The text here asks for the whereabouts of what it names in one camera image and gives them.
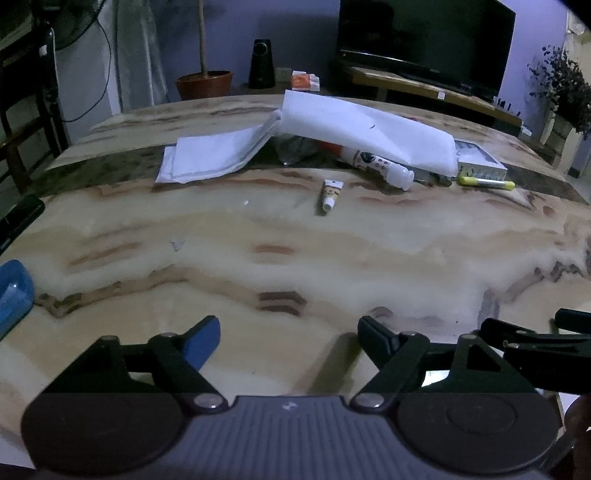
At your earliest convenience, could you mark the black flat television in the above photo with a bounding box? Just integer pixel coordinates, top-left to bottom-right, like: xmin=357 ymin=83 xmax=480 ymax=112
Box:
xmin=335 ymin=0 xmax=517 ymax=103

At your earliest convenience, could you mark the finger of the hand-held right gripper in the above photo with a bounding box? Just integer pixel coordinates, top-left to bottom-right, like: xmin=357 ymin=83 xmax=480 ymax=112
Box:
xmin=554 ymin=308 xmax=591 ymax=331
xmin=480 ymin=318 xmax=591 ymax=394

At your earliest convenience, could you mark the pale flower vase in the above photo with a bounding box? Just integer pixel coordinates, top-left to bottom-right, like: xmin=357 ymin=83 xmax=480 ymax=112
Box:
xmin=547 ymin=113 xmax=580 ymax=155

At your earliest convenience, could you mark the clear plastic bag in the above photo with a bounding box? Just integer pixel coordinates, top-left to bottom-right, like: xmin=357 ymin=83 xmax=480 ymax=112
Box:
xmin=276 ymin=135 xmax=324 ymax=166

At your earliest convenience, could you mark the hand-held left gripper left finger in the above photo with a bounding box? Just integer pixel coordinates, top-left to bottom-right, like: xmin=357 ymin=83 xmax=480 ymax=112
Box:
xmin=44 ymin=315 xmax=228 ymax=415

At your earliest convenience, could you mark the white cloth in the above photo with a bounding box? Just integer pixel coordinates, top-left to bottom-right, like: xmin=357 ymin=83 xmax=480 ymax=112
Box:
xmin=276 ymin=89 xmax=459 ymax=178
xmin=155 ymin=109 xmax=283 ymax=184

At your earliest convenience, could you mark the black flat object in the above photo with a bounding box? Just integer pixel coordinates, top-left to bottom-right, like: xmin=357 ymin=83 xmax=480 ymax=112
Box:
xmin=0 ymin=194 xmax=46 ymax=253

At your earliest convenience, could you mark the black speaker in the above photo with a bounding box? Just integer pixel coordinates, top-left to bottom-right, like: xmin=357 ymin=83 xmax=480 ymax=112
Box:
xmin=248 ymin=38 xmax=277 ymax=90

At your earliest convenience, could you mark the terracotta plant pot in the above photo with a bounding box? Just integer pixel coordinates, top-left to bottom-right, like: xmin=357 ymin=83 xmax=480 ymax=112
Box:
xmin=174 ymin=69 xmax=234 ymax=101

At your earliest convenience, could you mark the dark leafy plant in vase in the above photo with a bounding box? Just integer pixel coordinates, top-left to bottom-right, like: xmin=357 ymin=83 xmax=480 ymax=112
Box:
xmin=527 ymin=45 xmax=591 ymax=139

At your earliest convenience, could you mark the black standing fan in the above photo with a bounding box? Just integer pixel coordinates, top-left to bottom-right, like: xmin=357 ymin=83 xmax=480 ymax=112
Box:
xmin=48 ymin=0 xmax=103 ymax=49

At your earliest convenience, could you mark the yellow marker pen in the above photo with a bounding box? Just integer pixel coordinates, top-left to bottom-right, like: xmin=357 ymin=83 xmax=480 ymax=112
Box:
xmin=458 ymin=175 xmax=516 ymax=191

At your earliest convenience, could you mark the dark wooden chair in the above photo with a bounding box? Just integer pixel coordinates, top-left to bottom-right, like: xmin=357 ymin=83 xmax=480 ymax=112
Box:
xmin=0 ymin=18 xmax=63 ymax=197

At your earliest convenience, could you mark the blue plastic container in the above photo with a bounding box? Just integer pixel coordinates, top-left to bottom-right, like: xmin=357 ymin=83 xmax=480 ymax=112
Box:
xmin=0 ymin=259 xmax=36 ymax=340

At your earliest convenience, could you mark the black fan cable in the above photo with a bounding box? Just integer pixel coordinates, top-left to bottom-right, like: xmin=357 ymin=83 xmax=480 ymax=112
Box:
xmin=62 ymin=21 xmax=114 ymax=123

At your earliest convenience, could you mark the wooden television stand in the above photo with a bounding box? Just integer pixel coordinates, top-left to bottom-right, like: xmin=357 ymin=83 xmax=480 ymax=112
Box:
xmin=329 ymin=60 xmax=523 ymax=137

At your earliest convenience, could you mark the low dark wooden cabinet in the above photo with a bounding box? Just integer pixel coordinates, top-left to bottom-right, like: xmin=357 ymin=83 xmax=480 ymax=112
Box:
xmin=231 ymin=82 xmax=335 ymax=99

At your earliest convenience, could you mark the small printed cardboard box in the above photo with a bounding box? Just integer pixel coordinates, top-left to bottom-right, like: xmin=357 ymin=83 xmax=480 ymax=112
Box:
xmin=454 ymin=137 xmax=509 ymax=182

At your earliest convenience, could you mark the small white ointment tube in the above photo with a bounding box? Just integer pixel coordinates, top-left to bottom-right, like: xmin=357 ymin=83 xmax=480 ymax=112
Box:
xmin=321 ymin=179 xmax=345 ymax=213

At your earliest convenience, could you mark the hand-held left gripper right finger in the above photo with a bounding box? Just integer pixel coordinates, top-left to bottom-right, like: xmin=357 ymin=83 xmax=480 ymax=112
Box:
xmin=349 ymin=315 xmax=539 ymax=414

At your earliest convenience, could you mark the orange tissue pack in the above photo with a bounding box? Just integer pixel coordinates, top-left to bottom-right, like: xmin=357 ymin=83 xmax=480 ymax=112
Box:
xmin=290 ymin=71 xmax=322 ymax=92

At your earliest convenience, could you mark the translucent grey curtain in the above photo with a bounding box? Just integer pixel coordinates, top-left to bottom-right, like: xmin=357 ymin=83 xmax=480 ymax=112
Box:
xmin=113 ymin=0 xmax=169 ymax=114

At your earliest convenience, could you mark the white glue bottle red cap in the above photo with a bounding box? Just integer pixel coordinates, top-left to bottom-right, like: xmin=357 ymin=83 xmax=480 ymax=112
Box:
xmin=320 ymin=141 xmax=415 ymax=191

